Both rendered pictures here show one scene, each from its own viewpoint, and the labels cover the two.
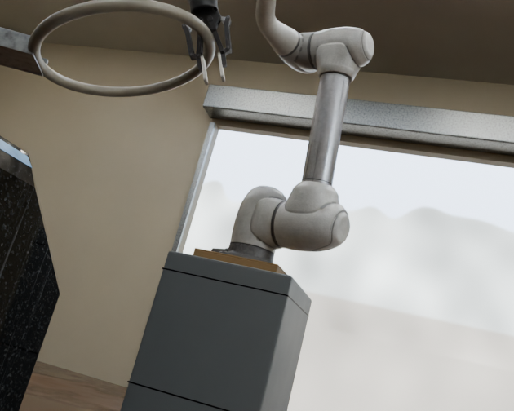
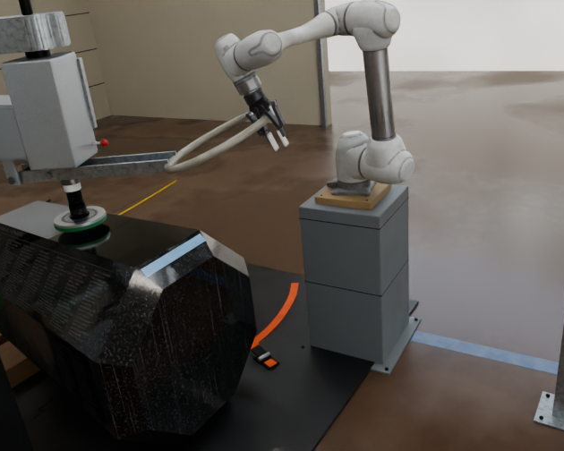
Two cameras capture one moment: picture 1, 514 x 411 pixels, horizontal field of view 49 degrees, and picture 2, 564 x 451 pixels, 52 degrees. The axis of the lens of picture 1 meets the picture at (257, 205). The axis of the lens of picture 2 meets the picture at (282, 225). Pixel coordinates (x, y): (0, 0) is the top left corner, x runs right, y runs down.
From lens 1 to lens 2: 1.49 m
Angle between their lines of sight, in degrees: 42
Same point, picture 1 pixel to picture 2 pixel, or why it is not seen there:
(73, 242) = (224, 13)
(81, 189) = not seen: outside the picture
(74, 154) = not seen: outside the picture
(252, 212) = (345, 161)
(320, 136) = (374, 106)
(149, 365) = (312, 272)
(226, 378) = (357, 276)
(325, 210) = (391, 165)
